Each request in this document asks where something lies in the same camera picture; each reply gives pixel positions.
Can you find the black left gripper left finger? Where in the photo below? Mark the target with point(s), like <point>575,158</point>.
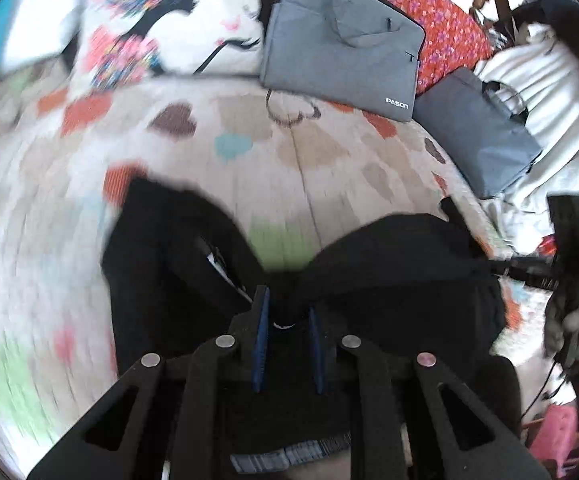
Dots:
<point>158,418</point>

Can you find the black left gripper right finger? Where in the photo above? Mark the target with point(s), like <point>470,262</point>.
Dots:
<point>409,411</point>

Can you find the black pants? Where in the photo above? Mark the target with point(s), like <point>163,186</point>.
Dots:
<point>179,271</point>

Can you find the gloved right hand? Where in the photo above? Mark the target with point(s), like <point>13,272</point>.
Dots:
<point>559,327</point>

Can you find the white blanket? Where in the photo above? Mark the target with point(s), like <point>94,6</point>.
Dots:
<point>546,74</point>

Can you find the dark grey laptop bag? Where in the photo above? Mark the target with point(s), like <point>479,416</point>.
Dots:
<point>482,127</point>

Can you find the red floral pillow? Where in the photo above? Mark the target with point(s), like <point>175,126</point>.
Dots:
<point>453,39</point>

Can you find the quilted heart pattern bedspread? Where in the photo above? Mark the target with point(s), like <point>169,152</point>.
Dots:
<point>296,173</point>

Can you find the light grey laptop bag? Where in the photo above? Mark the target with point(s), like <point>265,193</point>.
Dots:
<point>361,53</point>

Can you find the white pillow with woman print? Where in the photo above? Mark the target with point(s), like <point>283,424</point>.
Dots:
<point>126,41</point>

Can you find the plain white pillow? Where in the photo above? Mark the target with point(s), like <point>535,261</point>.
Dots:
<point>39,29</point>

